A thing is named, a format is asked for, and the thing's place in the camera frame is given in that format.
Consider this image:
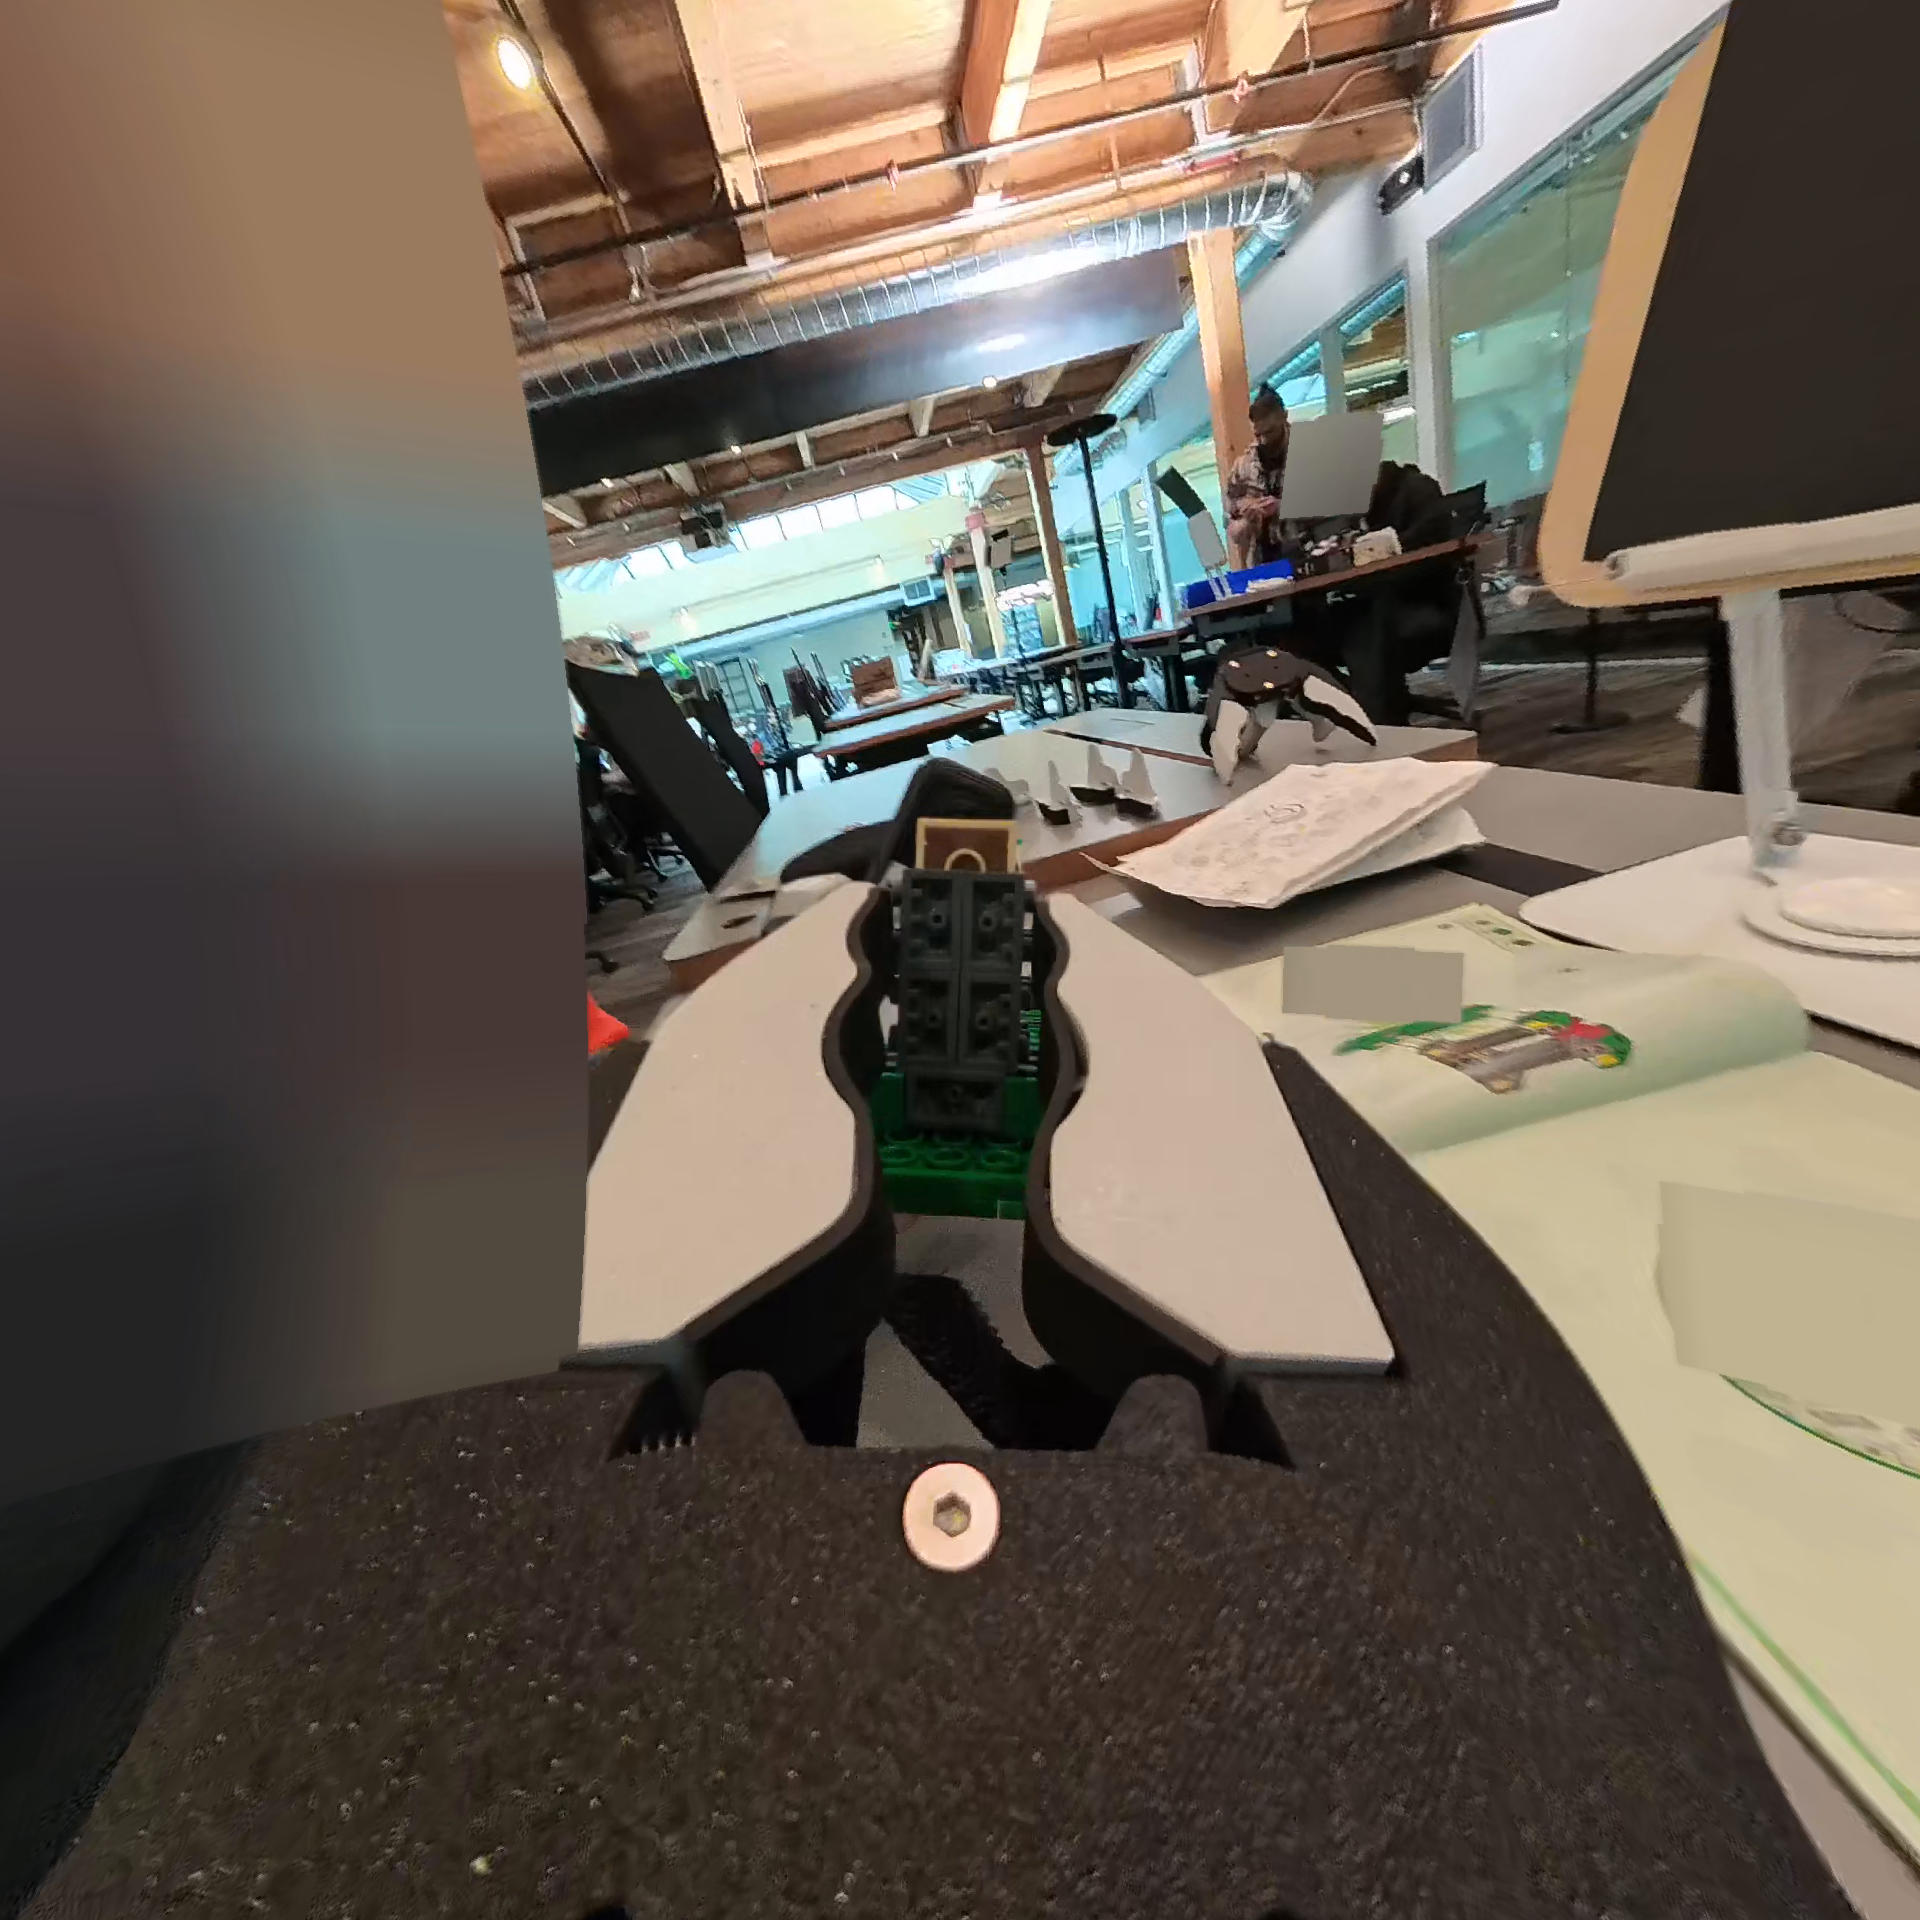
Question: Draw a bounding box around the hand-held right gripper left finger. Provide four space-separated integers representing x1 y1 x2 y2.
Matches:
575 882 903 1379

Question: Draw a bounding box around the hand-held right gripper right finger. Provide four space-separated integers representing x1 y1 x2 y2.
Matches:
1019 894 1401 1385

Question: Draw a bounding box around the grey and green brick assembly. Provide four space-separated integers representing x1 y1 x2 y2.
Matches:
872 815 1088 1221

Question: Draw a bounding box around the printed white paper bag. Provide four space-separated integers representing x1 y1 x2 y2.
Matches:
1078 757 1496 911

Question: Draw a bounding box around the black office chair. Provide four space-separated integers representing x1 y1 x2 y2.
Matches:
1353 460 1490 724

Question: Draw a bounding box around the black floor lamp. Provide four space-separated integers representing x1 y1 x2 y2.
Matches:
1047 412 1143 707

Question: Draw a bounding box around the black rounded object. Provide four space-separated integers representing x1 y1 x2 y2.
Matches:
779 757 1024 890

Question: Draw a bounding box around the long wooden table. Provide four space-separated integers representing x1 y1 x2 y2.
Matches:
808 682 1021 782

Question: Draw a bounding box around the open instruction booklet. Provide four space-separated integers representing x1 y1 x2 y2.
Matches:
1200 900 1920 1817

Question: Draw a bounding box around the brown-edged pale table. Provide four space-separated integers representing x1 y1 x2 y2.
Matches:
661 705 1478 993

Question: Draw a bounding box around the black slanted panel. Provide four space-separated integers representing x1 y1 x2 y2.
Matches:
565 657 770 890

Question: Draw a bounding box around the white monitor stand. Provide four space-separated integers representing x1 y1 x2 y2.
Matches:
1520 587 1920 1052

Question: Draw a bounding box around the tan-framed black monitor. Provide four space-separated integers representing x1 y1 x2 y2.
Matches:
1535 0 1920 609

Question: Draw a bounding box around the silver ceiling duct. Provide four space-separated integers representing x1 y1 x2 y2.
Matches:
517 167 1314 404

